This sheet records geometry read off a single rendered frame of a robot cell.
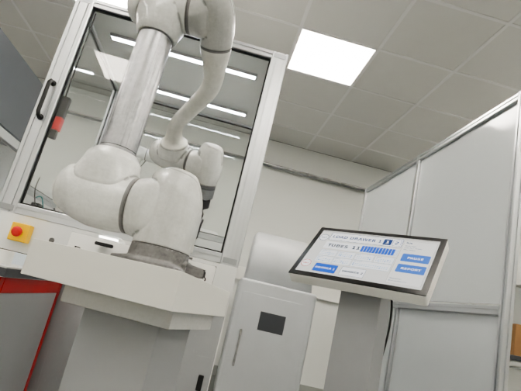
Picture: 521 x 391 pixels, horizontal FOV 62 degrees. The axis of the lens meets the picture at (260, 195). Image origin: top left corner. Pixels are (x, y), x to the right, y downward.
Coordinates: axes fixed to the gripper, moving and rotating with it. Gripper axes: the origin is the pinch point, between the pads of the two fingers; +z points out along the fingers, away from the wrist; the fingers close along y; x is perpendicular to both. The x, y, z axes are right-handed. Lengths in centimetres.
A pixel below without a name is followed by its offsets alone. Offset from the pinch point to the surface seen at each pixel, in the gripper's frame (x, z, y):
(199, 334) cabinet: -9.9, 34.6, -9.7
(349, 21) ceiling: -108, -125, 126
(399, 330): -149, 52, 27
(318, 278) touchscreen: -42, -5, -31
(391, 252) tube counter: -65, -21, -37
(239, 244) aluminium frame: -22.8, -0.2, 5.7
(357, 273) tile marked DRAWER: -52, -12, -39
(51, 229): 52, 10, 24
